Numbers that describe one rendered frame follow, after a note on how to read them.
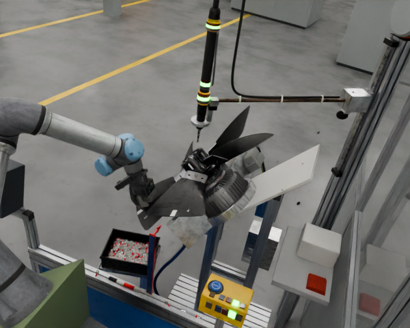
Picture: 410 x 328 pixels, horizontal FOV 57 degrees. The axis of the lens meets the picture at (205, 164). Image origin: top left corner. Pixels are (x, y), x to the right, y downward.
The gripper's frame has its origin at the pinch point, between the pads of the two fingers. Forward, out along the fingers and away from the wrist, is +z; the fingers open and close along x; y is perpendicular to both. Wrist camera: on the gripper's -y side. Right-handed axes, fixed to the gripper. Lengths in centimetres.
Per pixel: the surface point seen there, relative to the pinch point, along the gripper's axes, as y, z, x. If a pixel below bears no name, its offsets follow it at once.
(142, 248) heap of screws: 1.4, 15.0, -9.7
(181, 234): 20.5, 7.4, -5.5
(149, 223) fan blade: 5.9, 3.7, -5.6
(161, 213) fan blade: 23.0, -14.6, -18.4
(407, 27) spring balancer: 100, -58, 43
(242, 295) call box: 54, 8, -29
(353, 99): 83, -34, 37
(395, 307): 98, -12, -39
